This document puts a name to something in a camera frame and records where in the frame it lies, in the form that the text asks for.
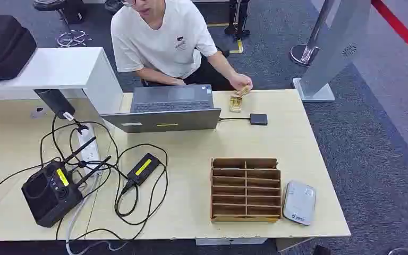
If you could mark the white power strip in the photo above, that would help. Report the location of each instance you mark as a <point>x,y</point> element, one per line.
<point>90,151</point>

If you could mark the black bin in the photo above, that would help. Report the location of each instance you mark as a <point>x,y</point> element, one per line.
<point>74,10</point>

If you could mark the brown card stack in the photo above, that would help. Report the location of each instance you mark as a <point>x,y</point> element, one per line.
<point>235,104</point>

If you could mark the grey round base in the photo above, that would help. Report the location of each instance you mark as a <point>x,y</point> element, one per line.
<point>404,252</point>

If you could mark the black bag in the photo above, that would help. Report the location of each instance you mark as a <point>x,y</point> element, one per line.
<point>3,45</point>

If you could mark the black stand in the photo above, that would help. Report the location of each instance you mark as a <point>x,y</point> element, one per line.
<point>237,17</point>

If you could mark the black adapter with yellow label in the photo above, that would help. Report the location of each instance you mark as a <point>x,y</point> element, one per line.
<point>143,168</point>

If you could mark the chrome stanchion post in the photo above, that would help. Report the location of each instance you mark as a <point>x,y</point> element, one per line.
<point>304,54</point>

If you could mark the black remote controller with antennas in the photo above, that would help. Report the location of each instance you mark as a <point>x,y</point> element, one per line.
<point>49,197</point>

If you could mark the wooden desk leg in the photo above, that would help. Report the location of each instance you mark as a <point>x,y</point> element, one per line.
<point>292,243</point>

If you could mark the brown playing card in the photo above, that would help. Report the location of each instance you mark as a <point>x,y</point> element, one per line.
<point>243,92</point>

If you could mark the white desk shelf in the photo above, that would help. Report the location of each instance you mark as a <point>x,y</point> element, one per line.
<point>56,67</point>

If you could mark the person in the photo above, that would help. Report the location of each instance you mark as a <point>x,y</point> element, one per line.
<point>161,42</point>

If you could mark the small grey round puck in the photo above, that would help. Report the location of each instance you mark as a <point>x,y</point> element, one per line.
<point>38,112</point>

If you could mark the grey standing kiosk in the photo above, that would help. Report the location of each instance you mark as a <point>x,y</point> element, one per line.
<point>334,45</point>

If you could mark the black cylinder device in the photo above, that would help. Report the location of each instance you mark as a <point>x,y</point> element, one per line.
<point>54,102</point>

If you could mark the black stool with chrome base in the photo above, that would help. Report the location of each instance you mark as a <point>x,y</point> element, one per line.
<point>49,4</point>
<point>114,5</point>

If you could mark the grey laptop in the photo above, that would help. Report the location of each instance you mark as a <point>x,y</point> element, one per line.
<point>161,120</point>

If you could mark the person's right hand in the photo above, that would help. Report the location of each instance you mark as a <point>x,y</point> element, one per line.
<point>178,82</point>

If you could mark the grey zip case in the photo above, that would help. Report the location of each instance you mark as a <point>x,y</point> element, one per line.
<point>299,202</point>

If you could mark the person's left hand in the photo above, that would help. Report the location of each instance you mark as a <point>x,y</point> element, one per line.
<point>240,81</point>

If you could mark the wooden slotted card box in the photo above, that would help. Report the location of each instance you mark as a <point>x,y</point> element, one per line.
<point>242,219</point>

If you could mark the small black usb hub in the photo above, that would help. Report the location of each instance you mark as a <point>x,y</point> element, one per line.
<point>258,119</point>

